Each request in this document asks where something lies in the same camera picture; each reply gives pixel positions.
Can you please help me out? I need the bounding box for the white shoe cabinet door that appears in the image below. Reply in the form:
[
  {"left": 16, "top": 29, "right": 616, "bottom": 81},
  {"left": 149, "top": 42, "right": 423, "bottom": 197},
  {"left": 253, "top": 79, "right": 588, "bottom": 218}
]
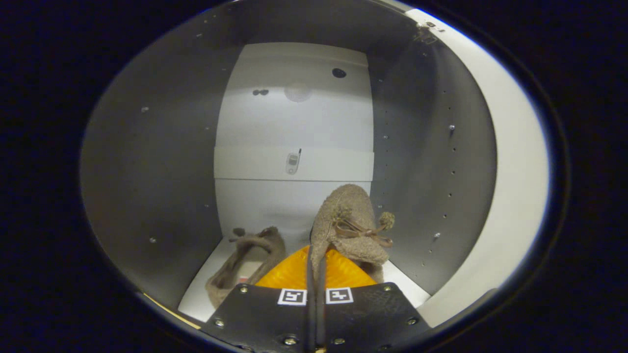
[{"left": 407, "top": 7, "right": 550, "bottom": 327}]

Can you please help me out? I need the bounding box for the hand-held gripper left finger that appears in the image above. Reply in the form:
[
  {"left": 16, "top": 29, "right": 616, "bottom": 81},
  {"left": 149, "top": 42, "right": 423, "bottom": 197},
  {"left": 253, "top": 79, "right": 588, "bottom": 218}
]
[{"left": 201, "top": 245, "right": 314, "bottom": 353}]

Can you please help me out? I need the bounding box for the dark grey shoe cabinet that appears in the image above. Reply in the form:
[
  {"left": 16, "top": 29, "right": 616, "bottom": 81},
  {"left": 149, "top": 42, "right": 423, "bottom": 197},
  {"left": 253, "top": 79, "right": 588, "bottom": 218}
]
[{"left": 81, "top": 0, "right": 498, "bottom": 324}]

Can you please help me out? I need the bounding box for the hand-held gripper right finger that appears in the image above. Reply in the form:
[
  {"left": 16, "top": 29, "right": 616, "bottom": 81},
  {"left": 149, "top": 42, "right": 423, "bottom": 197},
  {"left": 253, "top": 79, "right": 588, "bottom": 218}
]
[{"left": 316, "top": 248, "right": 432, "bottom": 353}]

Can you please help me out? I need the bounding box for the brown fuzzy shoe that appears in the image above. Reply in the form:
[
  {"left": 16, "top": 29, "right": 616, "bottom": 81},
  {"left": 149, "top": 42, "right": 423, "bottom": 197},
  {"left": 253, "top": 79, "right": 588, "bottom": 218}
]
[
  {"left": 310, "top": 184, "right": 395, "bottom": 285},
  {"left": 205, "top": 226, "right": 286, "bottom": 309}
]

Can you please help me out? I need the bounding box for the metal door hinge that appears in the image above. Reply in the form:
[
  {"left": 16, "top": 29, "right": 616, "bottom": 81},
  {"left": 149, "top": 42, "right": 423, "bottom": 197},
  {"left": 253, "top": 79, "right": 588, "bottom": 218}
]
[{"left": 414, "top": 22, "right": 446, "bottom": 46}]

